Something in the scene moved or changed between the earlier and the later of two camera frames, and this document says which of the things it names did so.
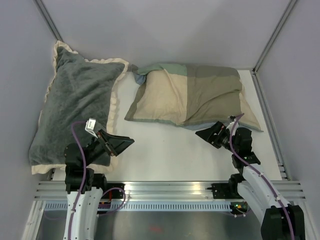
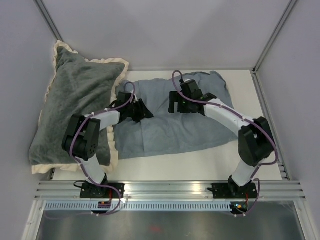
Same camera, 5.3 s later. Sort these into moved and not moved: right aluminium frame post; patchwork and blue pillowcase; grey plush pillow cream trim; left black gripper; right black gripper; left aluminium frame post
Moved: right black gripper; patchwork and blue pillowcase; left black gripper
Not moved: left aluminium frame post; grey plush pillow cream trim; right aluminium frame post
